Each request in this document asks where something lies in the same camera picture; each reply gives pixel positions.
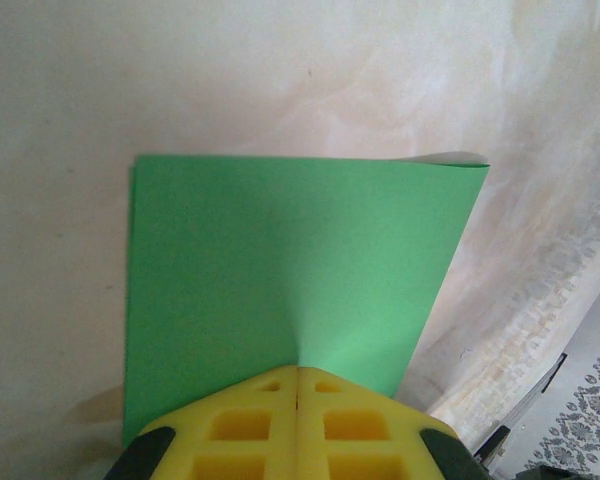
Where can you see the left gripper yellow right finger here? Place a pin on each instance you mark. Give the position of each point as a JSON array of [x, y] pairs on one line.
[[355, 440]]

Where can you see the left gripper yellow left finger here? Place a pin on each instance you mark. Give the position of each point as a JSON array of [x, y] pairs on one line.
[[240, 440]]

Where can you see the green paper sheet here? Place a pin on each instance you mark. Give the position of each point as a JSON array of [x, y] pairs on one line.
[[280, 250]]

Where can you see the aluminium side rail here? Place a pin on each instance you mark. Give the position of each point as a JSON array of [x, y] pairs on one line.
[[535, 400]]

